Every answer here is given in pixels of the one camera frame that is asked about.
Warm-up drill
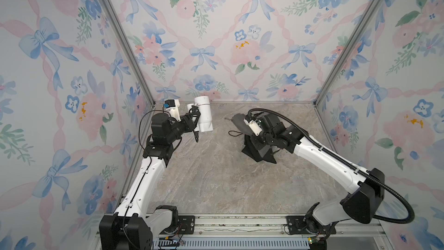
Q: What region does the aluminium corner post right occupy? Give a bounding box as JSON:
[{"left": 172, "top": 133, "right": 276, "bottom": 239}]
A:
[{"left": 313, "top": 0, "right": 383, "bottom": 109}]

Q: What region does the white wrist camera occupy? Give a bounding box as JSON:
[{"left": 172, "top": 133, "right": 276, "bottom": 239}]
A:
[
  {"left": 244, "top": 118, "right": 262, "bottom": 136},
  {"left": 164, "top": 99, "right": 181, "bottom": 122}
]

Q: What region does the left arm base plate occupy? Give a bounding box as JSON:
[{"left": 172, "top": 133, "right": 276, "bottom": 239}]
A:
[{"left": 160, "top": 215, "right": 196, "bottom": 235}]

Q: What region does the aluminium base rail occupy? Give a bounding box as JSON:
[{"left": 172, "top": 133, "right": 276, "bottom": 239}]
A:
[{"left": 88, "top": 213, "right": 382, "bottom": 250}]

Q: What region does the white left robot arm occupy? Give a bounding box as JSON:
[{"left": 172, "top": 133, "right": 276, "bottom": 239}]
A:
[{"left": 99, "top": 106, "right": 201, "bottom": 250}]

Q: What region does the black corrugated cable conduit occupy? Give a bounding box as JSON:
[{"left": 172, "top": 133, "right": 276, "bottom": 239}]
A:
[{"left": 247, "top": 108, "right": 416, "bottom": 225}]

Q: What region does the aluminium corner post left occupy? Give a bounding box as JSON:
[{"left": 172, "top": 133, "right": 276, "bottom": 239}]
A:
[{"left": 98, "top": 0, "right": 156, "bottom": 107}]

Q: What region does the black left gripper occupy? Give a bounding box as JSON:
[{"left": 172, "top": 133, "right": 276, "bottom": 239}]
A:
[{"left": 168, "top": 112, "right": 200, "bottom": 145}]

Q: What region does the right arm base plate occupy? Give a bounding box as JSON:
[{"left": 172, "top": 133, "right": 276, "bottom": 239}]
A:
[{"left": 286, "top": 215, "right": 336, "bottom": 236}]

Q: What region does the aluminium corner post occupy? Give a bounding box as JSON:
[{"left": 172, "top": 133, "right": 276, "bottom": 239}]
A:
[
  {"left": 313, "top": 0, "right": 383, "bottom": 109},
  {"left": 98, "top": 0, "right": 156, "bottom": 107}
]

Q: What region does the black pouch with gold logo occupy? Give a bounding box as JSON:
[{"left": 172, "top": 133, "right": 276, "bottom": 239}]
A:
[{"left": 242, "top": 135, "right": 277, "bottom": 164}]

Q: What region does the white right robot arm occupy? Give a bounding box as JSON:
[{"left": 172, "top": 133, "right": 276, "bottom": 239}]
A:
[{"left": 241, "top": 111, "right": 385, "bottom": 232}]

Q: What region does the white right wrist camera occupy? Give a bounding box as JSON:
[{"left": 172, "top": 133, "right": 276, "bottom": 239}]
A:
[{"left": 244, "top": 118, "right": 262, "bottom": 136}]

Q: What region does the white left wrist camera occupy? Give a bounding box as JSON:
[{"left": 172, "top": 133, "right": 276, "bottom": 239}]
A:
[{"left": 164, "top": 99, "right": 181, "bottom": 122}]

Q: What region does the white hair dryer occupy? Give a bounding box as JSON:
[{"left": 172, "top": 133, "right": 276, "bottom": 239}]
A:
[{"left": 187, "top": 96, "right": 213, "bottom": 133}]

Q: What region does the grey fabric drawstring pouch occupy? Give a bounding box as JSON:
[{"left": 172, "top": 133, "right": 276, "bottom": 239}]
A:
[{"left": 230, "top": 113, "right": 254, "bottom": 136}]

